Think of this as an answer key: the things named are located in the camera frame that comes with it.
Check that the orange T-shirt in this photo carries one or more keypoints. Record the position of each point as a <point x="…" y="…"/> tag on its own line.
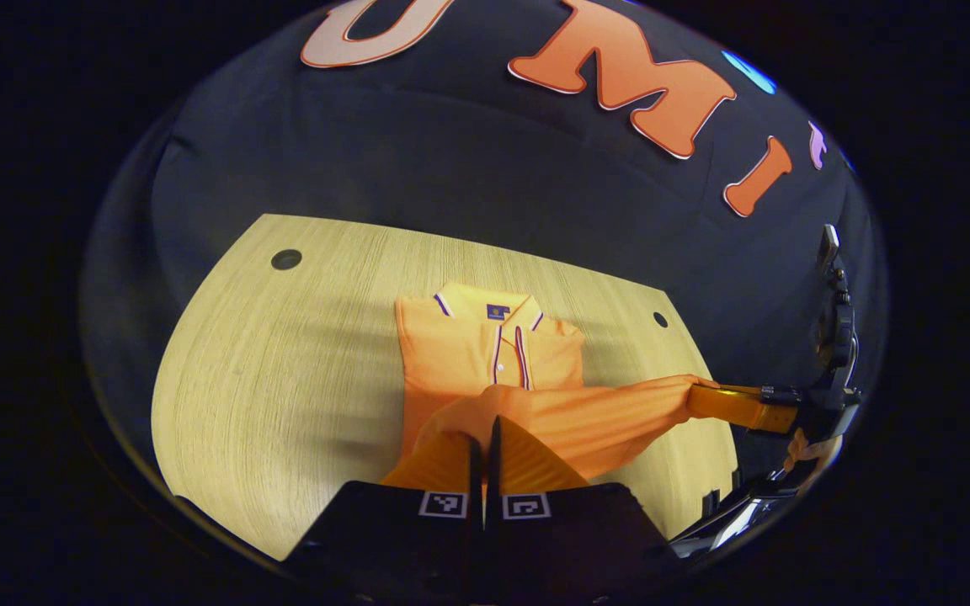
<point x="460" y="353"/>

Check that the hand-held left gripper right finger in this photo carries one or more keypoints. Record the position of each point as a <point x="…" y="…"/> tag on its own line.
<point x="569" y="539"/>

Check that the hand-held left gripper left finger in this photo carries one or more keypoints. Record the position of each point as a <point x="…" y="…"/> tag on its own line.
<point x="384" y="530"/>

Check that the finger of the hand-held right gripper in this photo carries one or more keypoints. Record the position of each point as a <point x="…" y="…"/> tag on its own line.
<point x="746" y="408"/>

